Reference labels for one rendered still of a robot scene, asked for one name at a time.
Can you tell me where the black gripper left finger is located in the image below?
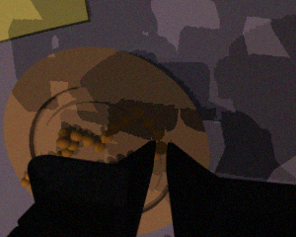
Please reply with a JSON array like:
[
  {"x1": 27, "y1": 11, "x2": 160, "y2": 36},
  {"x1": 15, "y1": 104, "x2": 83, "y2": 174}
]
[{"x1": 28, "y1": 140, "x2": 156, "y2": 237}]

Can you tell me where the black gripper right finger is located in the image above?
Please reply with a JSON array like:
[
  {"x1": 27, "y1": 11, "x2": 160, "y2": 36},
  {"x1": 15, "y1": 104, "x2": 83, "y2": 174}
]
[{"x1": 166, "y1": 142, "x2": 296, "y2": 237}]

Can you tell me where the brown round bead board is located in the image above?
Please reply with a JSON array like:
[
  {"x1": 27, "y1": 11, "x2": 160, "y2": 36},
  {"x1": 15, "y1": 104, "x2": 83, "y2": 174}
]
[{"x1": 3, "y1": 46, "x2": 209, "y2": 235}]

